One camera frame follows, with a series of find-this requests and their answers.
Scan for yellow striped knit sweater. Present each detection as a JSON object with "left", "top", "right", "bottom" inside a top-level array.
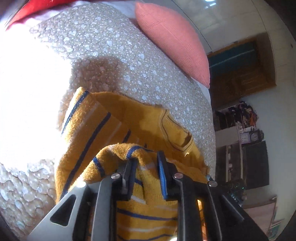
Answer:
[{"left": 55, "top": 88, "right": 208, "bottom": 240}]

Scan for black television screen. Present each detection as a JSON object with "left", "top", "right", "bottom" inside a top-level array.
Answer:
[{"left": 242, "top": 141, "right": 269, "bottom": 190}]

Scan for dark wooden door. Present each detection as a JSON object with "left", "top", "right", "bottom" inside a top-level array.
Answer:
[{"left": 207, "top": 33, "right": 276, "bottom": 109}]

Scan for beige dotted quilt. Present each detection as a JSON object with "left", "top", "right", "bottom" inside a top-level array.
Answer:
[{"left": 1, "top": 3, "right": 216, "bottom": 240}]

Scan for pink small pillow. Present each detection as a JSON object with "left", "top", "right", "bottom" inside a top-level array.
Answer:
[{"left": 135, "top": 2, "right": 210, "bottom": 88}]

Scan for white pink bed sheet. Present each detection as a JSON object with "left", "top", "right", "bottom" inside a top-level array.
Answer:
[{"left": 1, "top": 1, "right": 135, "bottom": 19}]

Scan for red embroidered pillow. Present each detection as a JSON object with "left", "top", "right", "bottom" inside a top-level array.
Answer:
[{"left": 1, "top": 0, "right": 73, "bottom": 30}]

